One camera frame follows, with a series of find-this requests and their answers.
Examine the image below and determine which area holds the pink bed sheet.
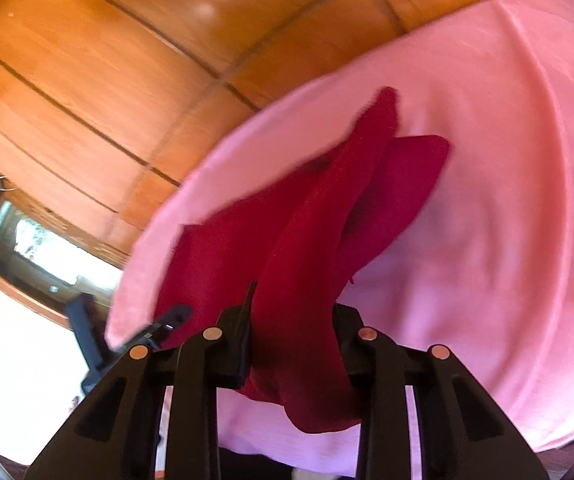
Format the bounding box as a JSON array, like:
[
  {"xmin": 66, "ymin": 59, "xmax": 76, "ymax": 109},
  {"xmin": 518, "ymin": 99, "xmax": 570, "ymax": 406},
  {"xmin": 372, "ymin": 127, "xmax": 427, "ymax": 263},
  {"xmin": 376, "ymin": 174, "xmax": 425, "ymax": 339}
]
[{"xmin": 104, "ymin": 0, "xmax": 574, "ymax": 478}]

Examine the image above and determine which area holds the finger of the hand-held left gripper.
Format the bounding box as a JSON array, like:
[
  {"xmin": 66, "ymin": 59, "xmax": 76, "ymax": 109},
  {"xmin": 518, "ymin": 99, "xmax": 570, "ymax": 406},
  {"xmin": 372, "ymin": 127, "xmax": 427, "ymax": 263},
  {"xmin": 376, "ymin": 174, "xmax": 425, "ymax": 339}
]
[
  {"xmin": 64, "ymin": 294, "xmax": 118, "ymax": 392},
  {"xmin": 116, "ymin": 304, "xmax": 191, "ymax": 356}
]

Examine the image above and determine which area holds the dark red small garment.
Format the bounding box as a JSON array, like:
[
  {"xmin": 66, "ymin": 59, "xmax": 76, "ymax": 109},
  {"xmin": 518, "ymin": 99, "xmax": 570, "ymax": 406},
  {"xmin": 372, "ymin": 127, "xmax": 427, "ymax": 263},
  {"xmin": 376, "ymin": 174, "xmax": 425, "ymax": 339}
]
[{"xmin": 154, "ymin": 86, "xmax": 452, "ymax": 433}]

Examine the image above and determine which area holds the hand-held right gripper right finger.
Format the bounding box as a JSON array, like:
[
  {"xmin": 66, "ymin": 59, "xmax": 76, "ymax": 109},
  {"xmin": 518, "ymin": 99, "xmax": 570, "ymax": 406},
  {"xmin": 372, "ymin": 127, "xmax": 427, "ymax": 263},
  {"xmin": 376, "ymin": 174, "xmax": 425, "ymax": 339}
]
[{"xmin": 334, "ymin": 305, "xmax": 550, "ymax": 480}]

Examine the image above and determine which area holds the wooden framed window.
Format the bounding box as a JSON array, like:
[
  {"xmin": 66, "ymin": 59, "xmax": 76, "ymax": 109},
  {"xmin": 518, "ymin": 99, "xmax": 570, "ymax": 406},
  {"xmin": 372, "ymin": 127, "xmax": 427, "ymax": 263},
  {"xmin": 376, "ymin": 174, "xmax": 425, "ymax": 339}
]
[{"xmin": 0, "ymin": 194, "xmax": 124, "ymax": 331}]

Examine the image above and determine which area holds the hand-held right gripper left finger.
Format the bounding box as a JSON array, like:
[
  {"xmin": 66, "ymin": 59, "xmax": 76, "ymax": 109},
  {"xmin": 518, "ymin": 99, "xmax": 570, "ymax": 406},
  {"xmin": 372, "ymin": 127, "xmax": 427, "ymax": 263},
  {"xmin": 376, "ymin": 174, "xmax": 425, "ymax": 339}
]
[{"xmin": 24, "ymin": 281, "xmax": 258, "ymax": 480}]

